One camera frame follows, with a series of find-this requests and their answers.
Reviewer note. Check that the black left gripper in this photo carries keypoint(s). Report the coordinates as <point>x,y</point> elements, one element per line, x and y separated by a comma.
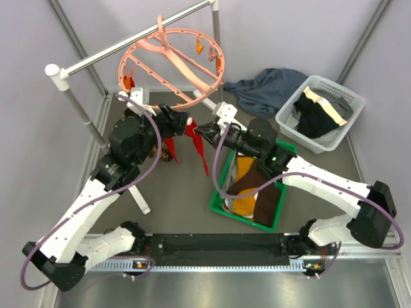
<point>172,122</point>

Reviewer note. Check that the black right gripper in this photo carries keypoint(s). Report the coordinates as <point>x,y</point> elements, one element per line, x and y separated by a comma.
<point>211,131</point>

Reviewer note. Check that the red santa sock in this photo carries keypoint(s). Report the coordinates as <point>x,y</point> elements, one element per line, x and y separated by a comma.
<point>197,141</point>

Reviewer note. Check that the pink round clip hanger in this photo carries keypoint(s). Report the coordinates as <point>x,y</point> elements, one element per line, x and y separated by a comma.
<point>201,77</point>

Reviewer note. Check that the brown argyle sock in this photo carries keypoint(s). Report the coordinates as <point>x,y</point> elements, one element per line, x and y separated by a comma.
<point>129,113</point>
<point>165,153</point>

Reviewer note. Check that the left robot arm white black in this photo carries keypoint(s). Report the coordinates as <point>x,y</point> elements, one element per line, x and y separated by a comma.
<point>63,255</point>

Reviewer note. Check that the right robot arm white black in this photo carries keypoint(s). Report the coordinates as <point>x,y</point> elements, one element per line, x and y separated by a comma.
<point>369,210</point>

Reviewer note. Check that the light grey sock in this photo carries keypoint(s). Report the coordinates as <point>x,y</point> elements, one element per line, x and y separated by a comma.
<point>229,177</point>

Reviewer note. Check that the blue grey cloth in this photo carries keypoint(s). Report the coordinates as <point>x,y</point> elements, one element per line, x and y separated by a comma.
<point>265,94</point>

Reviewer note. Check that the green plastic crate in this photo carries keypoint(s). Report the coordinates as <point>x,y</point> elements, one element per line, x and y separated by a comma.
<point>219,205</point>

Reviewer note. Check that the mustard yellow sock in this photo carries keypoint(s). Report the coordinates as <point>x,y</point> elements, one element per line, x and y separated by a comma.
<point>245,206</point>

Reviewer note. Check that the dark brown sock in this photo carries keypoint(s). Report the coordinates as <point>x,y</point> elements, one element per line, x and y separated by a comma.
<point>266,199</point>

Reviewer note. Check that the black cream garment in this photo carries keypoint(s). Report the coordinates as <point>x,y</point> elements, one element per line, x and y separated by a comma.
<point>315,116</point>

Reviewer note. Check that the white plastic laundry basket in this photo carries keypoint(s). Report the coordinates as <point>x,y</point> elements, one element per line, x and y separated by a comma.
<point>287,119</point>

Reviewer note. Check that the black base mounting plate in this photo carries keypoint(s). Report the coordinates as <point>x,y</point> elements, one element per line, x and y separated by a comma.
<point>217,250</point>

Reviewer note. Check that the white and silver drying rack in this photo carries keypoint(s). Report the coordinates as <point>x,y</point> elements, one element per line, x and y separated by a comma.
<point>59,76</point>

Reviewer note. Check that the grey garment in basket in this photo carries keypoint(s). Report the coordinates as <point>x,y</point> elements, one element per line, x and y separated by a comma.
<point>338,103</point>

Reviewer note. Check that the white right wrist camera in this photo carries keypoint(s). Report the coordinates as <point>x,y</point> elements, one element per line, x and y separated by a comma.
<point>225,114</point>

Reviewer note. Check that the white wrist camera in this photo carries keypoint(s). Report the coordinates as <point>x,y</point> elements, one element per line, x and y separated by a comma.
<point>225,114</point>
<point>141,97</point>

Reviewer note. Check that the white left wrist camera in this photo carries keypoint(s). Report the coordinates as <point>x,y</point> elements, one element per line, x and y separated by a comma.
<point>141,97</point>

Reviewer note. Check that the grey slotted cable duct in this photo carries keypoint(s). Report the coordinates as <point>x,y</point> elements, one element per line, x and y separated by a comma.
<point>130,266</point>

